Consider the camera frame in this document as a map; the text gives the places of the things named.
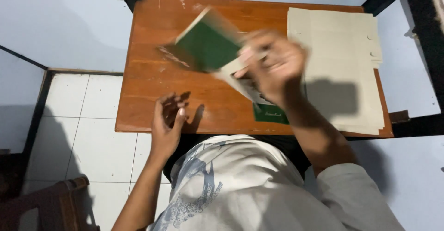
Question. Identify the brown wooden chair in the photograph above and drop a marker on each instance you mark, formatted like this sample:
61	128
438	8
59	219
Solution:
52	206

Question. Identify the person's left hand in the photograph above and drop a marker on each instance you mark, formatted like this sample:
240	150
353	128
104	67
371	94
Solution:
165	130

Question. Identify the green and cream folding carton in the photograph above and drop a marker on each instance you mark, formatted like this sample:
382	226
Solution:
215	54

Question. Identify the white printed shirt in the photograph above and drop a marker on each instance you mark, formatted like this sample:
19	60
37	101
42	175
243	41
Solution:
249	189

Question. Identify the stack of cream flat cartons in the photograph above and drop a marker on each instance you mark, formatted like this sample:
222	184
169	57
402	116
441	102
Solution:
341	68

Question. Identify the person's right hand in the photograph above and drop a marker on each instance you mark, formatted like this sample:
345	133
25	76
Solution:
277	68

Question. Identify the person's right fingers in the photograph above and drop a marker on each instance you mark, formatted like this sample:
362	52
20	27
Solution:
251	59

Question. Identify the black metal frame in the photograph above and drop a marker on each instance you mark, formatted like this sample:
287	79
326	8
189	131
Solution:
421	33

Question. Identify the brown wooden desk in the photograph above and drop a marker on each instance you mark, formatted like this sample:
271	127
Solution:
173	85

